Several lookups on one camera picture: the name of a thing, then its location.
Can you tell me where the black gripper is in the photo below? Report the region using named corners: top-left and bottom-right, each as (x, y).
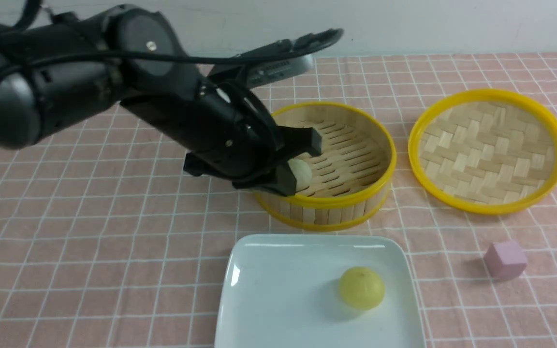
top-left (121, 81), bottom-right (322, 197)

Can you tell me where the white steamed bun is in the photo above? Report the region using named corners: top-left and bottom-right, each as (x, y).
top-left (288, 158), bottom-right (312, 192)

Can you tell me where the yellow steamed bun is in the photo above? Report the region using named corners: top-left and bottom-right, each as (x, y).
top-left (338, 267), bottom-right (385, 311)

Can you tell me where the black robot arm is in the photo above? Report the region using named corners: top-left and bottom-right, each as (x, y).
top-left (0, 0), bottom-right (342, 197)

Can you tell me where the white square plate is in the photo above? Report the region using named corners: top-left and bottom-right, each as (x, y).
top-left (214, 234), bottom-right (427, 348)

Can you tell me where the yellow rimmed bamboo steamer basket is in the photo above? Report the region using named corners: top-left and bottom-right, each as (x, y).
top-left (254, 101), bottom-right (396, 232)

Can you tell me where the yellow rimmed woven steamer lid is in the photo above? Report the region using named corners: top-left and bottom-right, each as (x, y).
top-left (408, 89), bottom-right (557, 215)

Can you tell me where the pink checkered tablecloth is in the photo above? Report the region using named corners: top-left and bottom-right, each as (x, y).
top-left (0, 52), bottom-right (557, 348)

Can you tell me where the pink cube block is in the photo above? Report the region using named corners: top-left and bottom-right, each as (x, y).
top-left (483, 240), bottom-right (528, 280)

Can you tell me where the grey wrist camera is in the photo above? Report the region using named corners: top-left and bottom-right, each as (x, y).
top-left (207, 29), bottom-right (344, 89)

